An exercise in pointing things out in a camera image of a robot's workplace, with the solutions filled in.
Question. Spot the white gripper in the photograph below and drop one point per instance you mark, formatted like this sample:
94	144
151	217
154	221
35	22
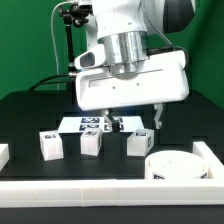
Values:
159	79

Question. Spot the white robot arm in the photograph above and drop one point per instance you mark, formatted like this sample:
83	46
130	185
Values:
119	69

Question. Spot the white sheet with tags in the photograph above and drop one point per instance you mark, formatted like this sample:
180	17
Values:
78	124

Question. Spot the white block at left edge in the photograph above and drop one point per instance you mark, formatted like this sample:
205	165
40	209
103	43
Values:
4	155

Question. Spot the white obstacle wall frame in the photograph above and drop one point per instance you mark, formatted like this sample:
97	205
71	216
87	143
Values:
112	192

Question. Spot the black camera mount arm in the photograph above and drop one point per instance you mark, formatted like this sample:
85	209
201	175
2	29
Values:
75	16

